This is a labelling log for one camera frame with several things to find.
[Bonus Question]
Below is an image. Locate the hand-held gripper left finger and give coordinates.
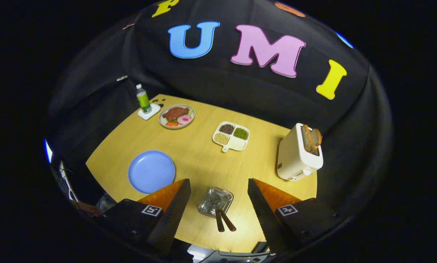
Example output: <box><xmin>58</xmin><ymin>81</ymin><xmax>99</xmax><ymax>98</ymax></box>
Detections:
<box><xmin>101</xmin><ymin>178</ymin><xmax>192</xmax><ymax>256</ymax></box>

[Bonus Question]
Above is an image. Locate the brown meat slice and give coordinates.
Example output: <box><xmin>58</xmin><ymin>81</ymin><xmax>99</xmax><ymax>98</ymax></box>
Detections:
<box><xmin>162</xmin><ymin>107</ymin><xmax>189</xmax><ymax>122</ymax></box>

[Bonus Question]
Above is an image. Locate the round plate with food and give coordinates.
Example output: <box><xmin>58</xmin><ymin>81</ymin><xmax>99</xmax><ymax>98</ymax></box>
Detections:
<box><xmin>158</xmin><ymin>104</ymin><xmax>196</xmax><ymax>130</ymax></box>

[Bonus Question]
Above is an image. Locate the white frame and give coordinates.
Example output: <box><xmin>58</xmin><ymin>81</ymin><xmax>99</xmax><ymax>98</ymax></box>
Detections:
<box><xmin>59</xmin><ymin>161</ymin><xmax>78</xmax><ymax>202</ymax></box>

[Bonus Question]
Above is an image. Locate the bright screen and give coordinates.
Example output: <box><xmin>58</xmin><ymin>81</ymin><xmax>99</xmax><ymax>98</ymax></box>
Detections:
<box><xmin>44</xmin><ymin>138</ymin><xmax>53</xmax><ymax>164</ymax></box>

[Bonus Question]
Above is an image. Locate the green drink bottle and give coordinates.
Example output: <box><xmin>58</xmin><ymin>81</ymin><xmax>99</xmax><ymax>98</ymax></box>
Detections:
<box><xmin>136</xmin><ymin>84</ymin><xmax>152</xmax><ymax>114</ymax></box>

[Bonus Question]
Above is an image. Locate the wooden handled spoon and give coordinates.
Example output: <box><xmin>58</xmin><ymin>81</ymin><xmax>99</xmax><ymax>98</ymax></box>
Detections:
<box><xmin>209</xmin><ymin>195</ymin><xmax>225</xmax><ymax>233</ymax></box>

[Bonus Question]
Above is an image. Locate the white divided tray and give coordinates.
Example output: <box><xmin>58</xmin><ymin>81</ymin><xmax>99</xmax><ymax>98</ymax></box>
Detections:
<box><xmin>212</xmin><ymin>121</ymin><xmax>250</xmax><ymax>153</ymax></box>

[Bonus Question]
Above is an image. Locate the white square coaster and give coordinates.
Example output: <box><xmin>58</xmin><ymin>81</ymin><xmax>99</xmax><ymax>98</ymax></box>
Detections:
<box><xmin>137</xmin><ymin>103</ymin><xmax>161</xmax><ymax>121</ymax></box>

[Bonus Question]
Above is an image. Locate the brown toast slice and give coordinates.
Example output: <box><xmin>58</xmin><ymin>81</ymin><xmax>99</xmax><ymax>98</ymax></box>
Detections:
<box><xmin>310</xmin><ymin>129</ymin><xmax>323</xmax><ymax>154</ymax></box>
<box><xmin>302</xmin><ymin>124</ymin><xmax>314</xmax><ymax>152</ymax></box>

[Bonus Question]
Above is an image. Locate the white toaster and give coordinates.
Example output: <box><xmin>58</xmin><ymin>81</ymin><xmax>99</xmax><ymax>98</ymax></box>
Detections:
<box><xmin>277</xmin><ymin>123</ymin><xmax>324</xmax><ymax>182</ymax></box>

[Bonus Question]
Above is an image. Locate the blue round plate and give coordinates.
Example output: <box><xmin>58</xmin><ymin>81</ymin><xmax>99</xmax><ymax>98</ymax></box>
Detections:
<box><xmin>128</xmin><ymin>150</ymin><xmax>176</xmax><ymax>194</ymax></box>

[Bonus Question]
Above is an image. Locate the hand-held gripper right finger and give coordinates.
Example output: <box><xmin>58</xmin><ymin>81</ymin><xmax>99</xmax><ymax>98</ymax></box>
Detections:
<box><xmin>248</xmin><ymin>178</ymin><xmax>350</xmax><ymax>254</ymax></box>

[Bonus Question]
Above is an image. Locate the wooden handled fork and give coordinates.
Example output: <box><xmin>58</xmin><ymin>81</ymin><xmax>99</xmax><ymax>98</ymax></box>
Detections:
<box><xmin>213</xmin><ymin>197</ymin><xmax>237</xmax><ymax>232</ymax></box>

